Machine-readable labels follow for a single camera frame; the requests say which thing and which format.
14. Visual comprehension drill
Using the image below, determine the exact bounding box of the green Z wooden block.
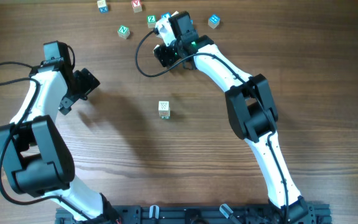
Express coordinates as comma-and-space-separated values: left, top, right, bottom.
147, 15, 157, 29

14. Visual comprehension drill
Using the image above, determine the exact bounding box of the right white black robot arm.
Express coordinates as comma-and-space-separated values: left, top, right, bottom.
154, 11, 305, 220

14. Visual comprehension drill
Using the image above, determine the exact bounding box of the blue arrows wooden block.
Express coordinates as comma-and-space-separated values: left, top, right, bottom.
208, 14, 221, 29

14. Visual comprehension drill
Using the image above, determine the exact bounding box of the red V wooden block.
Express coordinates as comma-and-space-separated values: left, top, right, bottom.
131, 0, 142, 13

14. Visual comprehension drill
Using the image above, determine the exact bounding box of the blue X wooden block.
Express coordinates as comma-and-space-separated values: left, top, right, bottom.
97, 0, 109, 14

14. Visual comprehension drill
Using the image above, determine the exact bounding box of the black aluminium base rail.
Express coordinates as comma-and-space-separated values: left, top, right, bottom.
55, 203, 333, 224

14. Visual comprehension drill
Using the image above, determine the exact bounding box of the green N wooden block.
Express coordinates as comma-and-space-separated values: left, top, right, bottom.
117, 25, 131, 39

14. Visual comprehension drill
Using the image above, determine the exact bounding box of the green W wooden block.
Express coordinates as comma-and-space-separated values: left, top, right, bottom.
158, 101, 170, 114

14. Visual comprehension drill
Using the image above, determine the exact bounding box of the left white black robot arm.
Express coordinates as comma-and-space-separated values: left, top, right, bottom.
0, 41, 122, 223

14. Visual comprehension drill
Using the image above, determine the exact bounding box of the red 6 wooden block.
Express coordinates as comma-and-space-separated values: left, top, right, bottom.
159, 112, 170, 117

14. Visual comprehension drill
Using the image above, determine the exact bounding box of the blue L wooden block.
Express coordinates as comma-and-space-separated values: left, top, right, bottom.
161, 12, 171, 18

